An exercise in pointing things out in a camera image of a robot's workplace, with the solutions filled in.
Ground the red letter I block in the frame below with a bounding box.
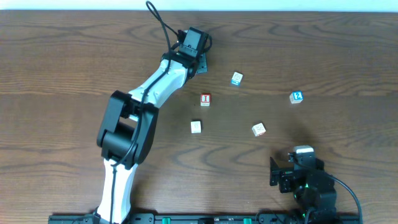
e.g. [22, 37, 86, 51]
[200, 93, 211, 106]

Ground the blue number 2 block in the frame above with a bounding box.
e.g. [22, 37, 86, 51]
[289, 91, 303, 104]

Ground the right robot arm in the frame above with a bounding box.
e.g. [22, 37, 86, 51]
[270, 152, 337, 223]

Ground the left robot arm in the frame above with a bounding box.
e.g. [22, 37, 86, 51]
[95, 44, 209, 223]

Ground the blue and white block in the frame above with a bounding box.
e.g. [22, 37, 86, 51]
[231, 72, 243, 86]

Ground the white block red side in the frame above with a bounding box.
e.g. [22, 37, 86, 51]
[252, 123, 266, 137]

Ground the plain white centre block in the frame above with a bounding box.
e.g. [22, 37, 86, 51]
[190, 121, 201, 134]

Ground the right black cable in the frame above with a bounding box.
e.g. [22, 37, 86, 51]
[288, 155, 364, 224]

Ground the black cable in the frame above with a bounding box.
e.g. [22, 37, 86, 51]
[288, 155, 364, 224]
[108, 0, 214, 224]

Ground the left black cable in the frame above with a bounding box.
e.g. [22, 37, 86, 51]
[108, 0, 214, 224]

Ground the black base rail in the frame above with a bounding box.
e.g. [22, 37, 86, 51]
[48, 212, 364, 224]

